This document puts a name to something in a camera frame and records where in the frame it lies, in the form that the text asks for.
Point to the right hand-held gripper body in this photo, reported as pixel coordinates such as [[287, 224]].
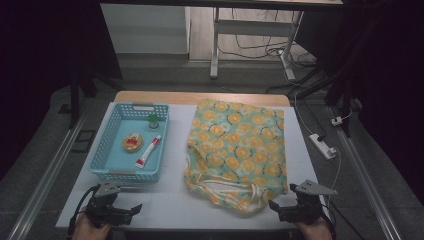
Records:
[[303, 210]]

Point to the white cabinet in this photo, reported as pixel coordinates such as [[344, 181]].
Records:
[[145, 28]]

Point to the person's left hand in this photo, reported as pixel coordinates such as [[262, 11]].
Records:
[[88, 231]]

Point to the black tripod stand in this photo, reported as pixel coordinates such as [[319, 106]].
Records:
[[336, 86]]

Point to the orange fruit print cloth bag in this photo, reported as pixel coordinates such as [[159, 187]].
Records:
[[240, 146]]

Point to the light blue plastic basket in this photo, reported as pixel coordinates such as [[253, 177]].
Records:
[[133, 150]]

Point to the person's right hand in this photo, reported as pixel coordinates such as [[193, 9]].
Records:
[[316, 231]]

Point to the aluminium floor rail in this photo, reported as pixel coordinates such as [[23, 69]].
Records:
[[46, 180], [363, 173]]

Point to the small white adapter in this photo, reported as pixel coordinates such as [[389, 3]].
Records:
[[337, 121]]

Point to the small green-capped jar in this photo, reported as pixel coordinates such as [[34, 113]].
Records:
[[153, 120]]

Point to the white power strip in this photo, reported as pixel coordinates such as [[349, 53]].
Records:
[[322, 146]]

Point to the black floor plate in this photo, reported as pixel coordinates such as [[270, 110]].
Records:
[[83, 141]]

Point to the white tube with red cap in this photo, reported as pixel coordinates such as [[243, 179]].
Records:
[[148, 151]]

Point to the white desk frame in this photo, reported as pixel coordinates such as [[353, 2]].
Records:
[[253, 28]]

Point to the white table mat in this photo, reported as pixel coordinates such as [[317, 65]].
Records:
[[180, 200]]

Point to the round yellow tin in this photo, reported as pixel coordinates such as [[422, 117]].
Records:
[[132, 142]]

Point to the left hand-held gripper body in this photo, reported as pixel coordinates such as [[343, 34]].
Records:
[[106, 210]]

